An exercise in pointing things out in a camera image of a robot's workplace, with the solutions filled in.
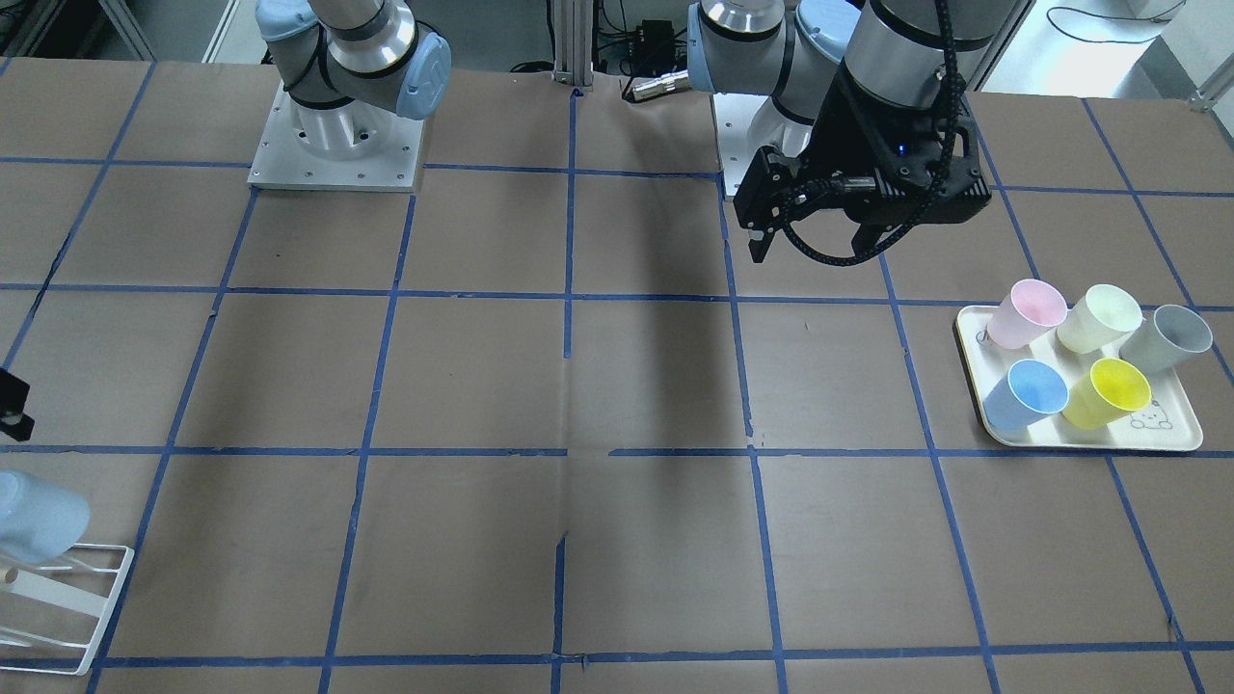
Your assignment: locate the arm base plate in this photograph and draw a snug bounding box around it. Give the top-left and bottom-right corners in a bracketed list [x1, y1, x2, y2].
[711, 93, 814, 200]
[247, 89, 424, 194]

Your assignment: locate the yellow plastic cup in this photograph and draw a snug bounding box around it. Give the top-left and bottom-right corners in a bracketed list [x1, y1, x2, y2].
[1061, 359, 1153, 430]

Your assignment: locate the pale green plastic cup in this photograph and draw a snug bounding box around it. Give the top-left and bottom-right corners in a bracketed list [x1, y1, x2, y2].
[1055, 282, 1144, 354]

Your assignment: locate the cream plastic tray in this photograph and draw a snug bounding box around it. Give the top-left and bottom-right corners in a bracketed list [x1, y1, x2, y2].
[953, 305, 1204, 452]

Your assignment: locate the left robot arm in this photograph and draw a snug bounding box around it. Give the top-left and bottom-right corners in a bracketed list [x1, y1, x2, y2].
[687, 1, 1014, 267]

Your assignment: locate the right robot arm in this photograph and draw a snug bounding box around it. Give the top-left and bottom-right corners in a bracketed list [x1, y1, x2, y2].
[251, 1, 450, 191]

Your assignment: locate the pink plastic cup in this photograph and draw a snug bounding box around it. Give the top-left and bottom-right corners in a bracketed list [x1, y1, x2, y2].
[986, 280, 1067, 349]

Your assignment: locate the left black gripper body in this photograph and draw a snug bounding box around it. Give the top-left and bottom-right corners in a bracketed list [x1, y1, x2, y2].
[771, 73, 926, 209]

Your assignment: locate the white dish rack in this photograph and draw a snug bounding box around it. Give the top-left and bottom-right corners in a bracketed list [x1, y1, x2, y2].
[2, 542, 136, 677]

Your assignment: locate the light blue plastic cup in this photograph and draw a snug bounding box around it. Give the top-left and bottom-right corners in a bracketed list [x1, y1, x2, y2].
[1, 469, 90, 564]

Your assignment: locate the aluminium frame post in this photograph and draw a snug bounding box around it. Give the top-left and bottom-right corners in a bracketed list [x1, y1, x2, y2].
[550, 0, 598, 93]

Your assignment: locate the grey plastic cup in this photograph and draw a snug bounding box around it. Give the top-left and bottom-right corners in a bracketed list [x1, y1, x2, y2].
[1118, 305, 1215, 375]

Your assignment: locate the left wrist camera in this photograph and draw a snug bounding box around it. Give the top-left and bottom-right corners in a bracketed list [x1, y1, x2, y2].
[851, 114, 992, 226]

